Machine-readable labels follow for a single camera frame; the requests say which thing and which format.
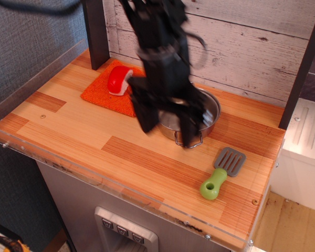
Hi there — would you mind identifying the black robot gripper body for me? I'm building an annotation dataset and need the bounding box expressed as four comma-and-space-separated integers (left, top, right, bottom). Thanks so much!
129, 45, 205, 115

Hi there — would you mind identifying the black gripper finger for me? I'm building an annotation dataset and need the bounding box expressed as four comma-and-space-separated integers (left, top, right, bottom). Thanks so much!
131, 94, 159, 133
177, 106, 207, 148

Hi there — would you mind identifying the green handled grey spatula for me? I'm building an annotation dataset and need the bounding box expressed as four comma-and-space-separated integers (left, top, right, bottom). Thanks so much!
199, 147, 246, 200

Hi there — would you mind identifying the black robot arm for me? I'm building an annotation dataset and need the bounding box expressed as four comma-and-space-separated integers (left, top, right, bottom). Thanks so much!
120, 1, 211, 148

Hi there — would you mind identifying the stainless steel pot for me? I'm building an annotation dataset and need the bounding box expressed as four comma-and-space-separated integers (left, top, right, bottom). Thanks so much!
158, 87, 221, 149

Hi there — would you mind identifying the red white toy sushi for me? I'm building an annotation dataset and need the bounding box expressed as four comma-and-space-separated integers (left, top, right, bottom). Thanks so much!
107, 66, 133, 96

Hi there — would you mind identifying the orange folded cloth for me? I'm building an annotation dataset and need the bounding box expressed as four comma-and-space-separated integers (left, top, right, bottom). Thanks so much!
80, 60, 145, 117

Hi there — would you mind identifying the grey cabinet front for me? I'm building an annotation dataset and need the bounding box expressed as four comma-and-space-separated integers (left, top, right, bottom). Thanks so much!
37, 162, 227, 251

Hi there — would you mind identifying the white cabinet at right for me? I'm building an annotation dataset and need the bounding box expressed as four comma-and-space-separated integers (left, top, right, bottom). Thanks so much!
270, 99, 315, 210

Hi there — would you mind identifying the silver dispenser panel with buttons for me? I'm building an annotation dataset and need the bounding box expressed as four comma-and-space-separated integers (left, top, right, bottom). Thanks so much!
94, 206, 159, 251

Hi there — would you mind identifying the clear acrylic table guard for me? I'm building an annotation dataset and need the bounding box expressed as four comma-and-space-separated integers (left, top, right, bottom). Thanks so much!
0, 40, 284, 251

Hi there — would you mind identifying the yellow object bottom left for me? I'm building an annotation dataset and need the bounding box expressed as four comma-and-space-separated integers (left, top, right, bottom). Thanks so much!
3, 240, 30, 252

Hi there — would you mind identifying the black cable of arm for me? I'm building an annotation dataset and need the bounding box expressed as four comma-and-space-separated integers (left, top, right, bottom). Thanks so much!
0, 0, 208, 70

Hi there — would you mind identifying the dark grey left post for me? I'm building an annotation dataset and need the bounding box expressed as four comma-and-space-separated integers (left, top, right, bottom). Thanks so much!
82, 0, 110, 70

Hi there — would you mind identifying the dark grey post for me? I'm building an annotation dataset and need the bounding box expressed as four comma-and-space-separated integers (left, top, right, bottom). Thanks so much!
82, 0, 110, 70
278, 25, 315, 130

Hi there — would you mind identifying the dark grey right post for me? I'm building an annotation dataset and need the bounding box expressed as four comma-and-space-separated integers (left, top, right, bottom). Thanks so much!
278, 25, 315, 130

